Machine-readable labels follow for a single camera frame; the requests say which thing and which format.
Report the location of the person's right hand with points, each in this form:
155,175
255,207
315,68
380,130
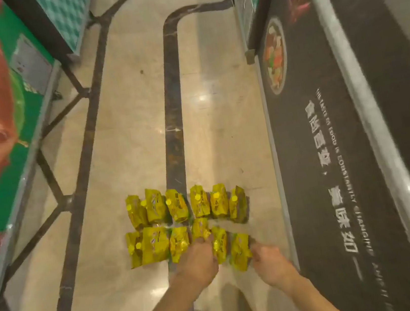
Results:
273,266

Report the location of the black chest freezer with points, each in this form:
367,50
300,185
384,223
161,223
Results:
309,184

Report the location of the chest freezer with sausage picture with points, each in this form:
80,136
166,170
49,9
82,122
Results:
2,184

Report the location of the group of yellow pouches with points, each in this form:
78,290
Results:
155,210

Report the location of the person's right forearm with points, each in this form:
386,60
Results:
316,306

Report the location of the black caster wheel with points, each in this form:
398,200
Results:
56,95

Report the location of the person's left hand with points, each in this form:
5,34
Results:
198,264

